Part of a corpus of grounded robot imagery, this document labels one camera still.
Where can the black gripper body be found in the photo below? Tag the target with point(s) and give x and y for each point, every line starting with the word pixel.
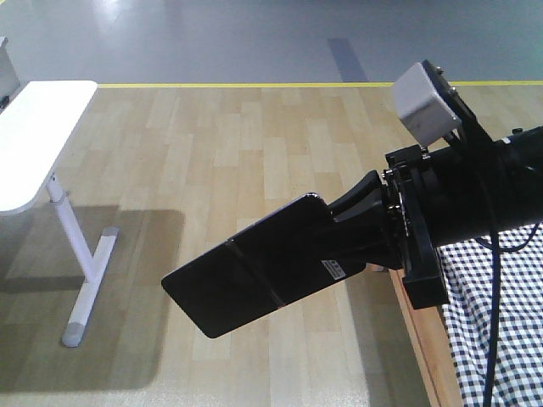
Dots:
pixel 444 197

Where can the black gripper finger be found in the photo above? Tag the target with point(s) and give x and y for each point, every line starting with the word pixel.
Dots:
pixel 362 238
pixel 362 201

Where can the checkered bed sheet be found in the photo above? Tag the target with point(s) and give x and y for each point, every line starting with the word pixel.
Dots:
pixel 467 267

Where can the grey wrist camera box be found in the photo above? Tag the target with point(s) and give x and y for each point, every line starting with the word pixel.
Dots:
pixel 420 103

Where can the white desk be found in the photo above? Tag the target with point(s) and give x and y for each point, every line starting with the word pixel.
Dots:
pixel 35 127

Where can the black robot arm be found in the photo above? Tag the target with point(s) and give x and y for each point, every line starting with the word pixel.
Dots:
pixel 521 158

